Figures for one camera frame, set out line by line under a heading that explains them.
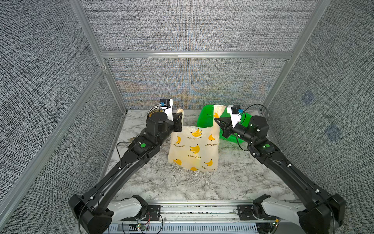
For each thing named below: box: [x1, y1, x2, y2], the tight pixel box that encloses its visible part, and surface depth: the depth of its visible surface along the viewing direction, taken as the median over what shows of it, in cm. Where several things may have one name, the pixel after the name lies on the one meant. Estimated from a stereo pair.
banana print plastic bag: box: [167, 104, 226, 173], surface depth 79 cm
